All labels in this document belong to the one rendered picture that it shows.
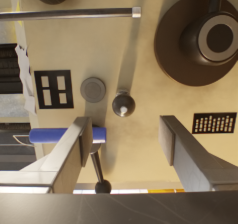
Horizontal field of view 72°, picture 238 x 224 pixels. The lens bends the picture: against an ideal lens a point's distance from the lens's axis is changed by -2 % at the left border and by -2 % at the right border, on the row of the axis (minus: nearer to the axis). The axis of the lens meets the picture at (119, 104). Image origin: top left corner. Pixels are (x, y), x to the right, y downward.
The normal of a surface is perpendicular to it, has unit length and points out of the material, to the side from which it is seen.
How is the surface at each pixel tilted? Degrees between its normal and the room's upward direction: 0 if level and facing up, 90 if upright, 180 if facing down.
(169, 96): 90
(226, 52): 90
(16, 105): 90
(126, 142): 90
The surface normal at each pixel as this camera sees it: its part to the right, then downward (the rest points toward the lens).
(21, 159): 0.00, 0.27
